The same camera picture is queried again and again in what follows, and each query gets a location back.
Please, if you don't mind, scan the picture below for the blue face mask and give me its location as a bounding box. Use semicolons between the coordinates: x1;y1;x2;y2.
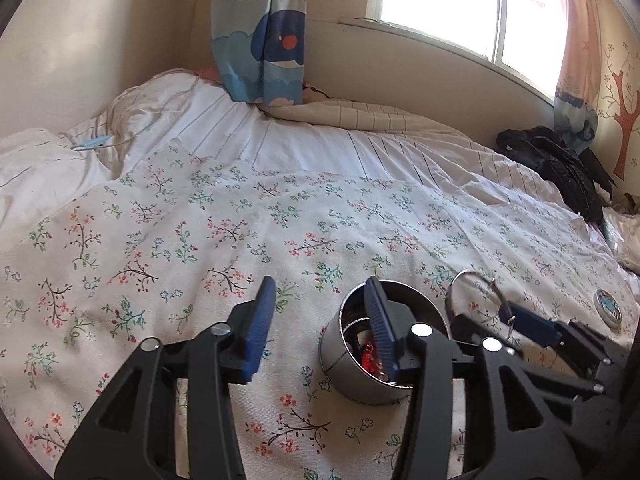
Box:
69;135;114;152

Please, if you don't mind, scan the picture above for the round metal tin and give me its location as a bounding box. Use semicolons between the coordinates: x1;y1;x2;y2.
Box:
318;282;451;404

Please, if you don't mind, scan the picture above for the whale print curtain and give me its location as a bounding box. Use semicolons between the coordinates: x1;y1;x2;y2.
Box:
210;0;312;106

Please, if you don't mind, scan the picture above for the black jacket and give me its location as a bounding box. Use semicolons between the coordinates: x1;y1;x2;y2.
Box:
496;125;619;224

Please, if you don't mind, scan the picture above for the clear plastic bag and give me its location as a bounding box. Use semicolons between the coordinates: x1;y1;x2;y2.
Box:
601;205;640;275

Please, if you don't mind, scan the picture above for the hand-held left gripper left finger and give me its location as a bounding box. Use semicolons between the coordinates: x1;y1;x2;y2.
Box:
54;275;277;480

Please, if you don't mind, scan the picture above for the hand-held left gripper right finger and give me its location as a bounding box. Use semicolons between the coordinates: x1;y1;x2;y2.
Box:
364;275;586;480

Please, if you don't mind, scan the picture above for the round blue printed tin lid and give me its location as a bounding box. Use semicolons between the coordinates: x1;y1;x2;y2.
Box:
594;290;624;330

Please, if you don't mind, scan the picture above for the beige striped blanket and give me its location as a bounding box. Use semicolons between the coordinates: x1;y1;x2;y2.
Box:
262;97;483;137

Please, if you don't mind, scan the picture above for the pink and blue curtain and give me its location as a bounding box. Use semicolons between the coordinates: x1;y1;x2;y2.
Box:
552;0;602;155

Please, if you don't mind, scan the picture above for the silver bangle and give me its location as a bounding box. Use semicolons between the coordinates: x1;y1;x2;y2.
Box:
445;269;519;335

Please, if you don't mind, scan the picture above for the white striped duvet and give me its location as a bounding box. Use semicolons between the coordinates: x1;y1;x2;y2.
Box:
0;67;578;211

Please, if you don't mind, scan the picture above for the window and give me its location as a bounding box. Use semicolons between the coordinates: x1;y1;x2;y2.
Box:
365;0;572;102

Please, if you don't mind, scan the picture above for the floral bed sheet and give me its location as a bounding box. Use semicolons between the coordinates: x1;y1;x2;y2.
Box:
0;142;640;480

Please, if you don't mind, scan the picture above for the tree wall sticker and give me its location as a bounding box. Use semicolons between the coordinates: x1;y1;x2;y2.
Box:
597;42;640;182

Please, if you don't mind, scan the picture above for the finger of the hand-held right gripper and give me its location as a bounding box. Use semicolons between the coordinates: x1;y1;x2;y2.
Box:
500;302;626;378
450;314;598;401

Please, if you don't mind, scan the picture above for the red knotted cord bracelet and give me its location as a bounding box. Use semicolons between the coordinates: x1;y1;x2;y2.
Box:
360;337;384;377

